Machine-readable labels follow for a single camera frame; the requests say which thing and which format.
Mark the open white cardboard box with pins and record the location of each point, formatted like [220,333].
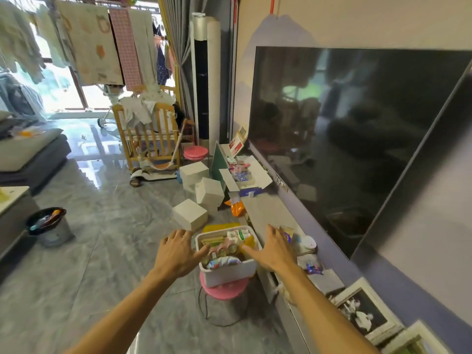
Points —
[258,173]

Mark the orange snack bag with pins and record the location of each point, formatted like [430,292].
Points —
[238,209]

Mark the pile of colourful packets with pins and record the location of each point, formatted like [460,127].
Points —
[239,173]

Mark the white kick scooter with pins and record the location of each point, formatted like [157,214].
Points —
[155,175]

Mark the white frame monochrome photo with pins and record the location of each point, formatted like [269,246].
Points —
[363,317]

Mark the grey television cabinet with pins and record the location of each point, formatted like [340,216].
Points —
[265,213]

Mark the pink checked cloth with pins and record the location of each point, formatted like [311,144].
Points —
[125,47]

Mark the wall power outlet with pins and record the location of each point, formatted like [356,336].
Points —
[282,182]

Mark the person's right forearm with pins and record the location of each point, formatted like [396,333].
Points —
[324,313]

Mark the wooden crib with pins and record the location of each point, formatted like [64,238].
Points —
[117,132]

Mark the white tower air conditioner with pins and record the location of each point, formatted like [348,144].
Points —
[212,88]

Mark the person's left hand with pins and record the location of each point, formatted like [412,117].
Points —
[177,254]

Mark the blue round tub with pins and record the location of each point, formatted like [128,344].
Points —
[288,238]

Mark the white hanging cloth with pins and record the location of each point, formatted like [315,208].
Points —
[144,47]

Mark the grey curtain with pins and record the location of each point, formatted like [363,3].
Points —
[177,40]

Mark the person's right hand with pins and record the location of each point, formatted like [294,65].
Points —
[278,254]

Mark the yellow inflatable tray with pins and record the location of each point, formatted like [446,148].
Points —
[221,227]

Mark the person's left forearm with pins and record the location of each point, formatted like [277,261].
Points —
[125,317]

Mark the tan paper box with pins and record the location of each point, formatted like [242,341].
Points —
[287,228]

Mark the cream patterned blanket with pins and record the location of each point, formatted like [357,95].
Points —
[88,44]

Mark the black television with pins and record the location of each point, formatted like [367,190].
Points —
[350,143]

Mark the pale picture frame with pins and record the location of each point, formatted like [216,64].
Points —
[242,133]

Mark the white storage basket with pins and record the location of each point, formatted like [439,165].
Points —
[228,276]

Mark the blue hanging garment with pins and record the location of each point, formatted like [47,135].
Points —
[161,66]

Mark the white frame colour photo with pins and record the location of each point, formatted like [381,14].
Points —
[416,342]

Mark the white grey coffee table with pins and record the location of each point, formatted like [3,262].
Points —
[14,224]

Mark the white lidded cup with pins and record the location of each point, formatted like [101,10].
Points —
[309,244]

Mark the green board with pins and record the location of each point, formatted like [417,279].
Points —
[218,165]

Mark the dark grey sofa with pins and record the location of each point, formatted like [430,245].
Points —
[37,169]

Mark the small purple wrapper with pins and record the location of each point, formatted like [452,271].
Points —
[313,269]

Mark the red picture frame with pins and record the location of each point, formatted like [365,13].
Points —
[236,147]

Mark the grey waste bin black liner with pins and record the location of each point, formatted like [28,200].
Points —
[55,235]

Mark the pale hanging garments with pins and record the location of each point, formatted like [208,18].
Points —
[18,36]

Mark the clear plastic bag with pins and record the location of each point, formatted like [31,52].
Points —
[281,291]

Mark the white cloth heap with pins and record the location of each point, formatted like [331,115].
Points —
[140,106]

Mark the pink round stool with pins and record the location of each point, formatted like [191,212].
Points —
[195,152]
[225,293]

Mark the clear blue snack bag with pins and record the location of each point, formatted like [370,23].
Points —
[223,262]

